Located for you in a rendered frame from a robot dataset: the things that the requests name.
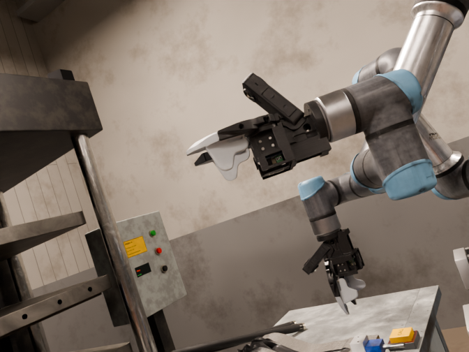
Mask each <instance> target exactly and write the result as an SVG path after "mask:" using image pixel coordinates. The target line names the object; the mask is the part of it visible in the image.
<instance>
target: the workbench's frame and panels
mask: <svg viewBox="0 0 469 352"><path fill-rule="evenodd" d="M441 295H442V293H441V291H440V288H439V287H438V291H437V294H436V297H435V301H434V304H433V308H432V311H431V315H430V319H429V323H428V325H427V329H426V333H425V335H424V340H423V342H422V347H421V350H420V352H449V349H448V348H447V345H446V342H445V339H444V337H443V335H442V332H441V329H440V326H439V324H438V321H437V318H436V314H437V312H438V307H439V304H440V299H441Z"/></svg>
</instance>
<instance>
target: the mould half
mask: <svg viewBox="0 0 469 352"><path fill-rule="evenodd" d="M264 338H265V339H266V338H270V339H272V340H273V341H275V342H277V343H279V344H281V345H283V346H286V347H288V348H290V349H293V350H295V351H298V352H323V351H330V350H336V349H342V348H345V347H346V348H349V349H350V351H349V352H352V349H351V348H350V342H351V341H352V340H353V338H354V337H351V338H349V339H343V340H338V341H335V342H327V343H323V344H311V343H308V342H304V341H302V340H299V339H296V338H294V337H291V336H289V335H285V334H282V333H277V332H275V333H271V334H268V335H265V336H264ZM379 338H380V337H379V335H369V336H368V339H369V340H371V339H379ZM251 352H277V351H274V350H271V349H267V348H263V347H260V348H256V349H254V350H252V351H251Z"/></svg>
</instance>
